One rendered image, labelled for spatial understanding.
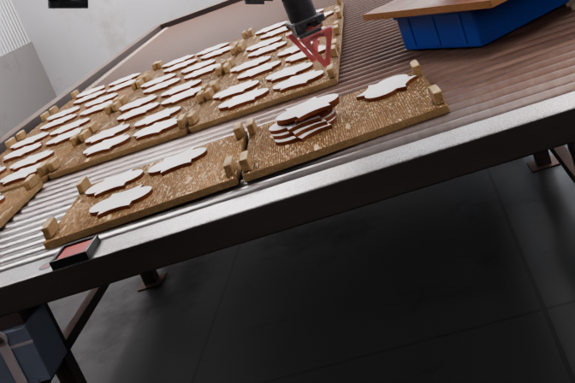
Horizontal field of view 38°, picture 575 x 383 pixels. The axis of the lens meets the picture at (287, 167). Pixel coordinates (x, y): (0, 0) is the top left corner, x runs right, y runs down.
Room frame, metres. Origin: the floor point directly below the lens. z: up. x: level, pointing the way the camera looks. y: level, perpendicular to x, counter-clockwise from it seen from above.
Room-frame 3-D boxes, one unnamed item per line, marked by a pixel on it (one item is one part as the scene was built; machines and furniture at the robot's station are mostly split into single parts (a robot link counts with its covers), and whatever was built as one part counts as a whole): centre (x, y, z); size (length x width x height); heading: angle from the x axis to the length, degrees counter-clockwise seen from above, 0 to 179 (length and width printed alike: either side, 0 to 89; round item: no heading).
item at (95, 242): (1.48, 0.43, 0.92); 0.08 x 0.08 x 0.02; 79
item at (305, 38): (1.64, -0.14, 1.10); 0.07 x 0.07 x 0.09; 7
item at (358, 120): (1.67, -0.14, 0.93); 0.41 x 0.35 x 0.02; 84
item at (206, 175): (1.72, 0.28, 0.93); 0.41 x 0.35 x 0.02; 83
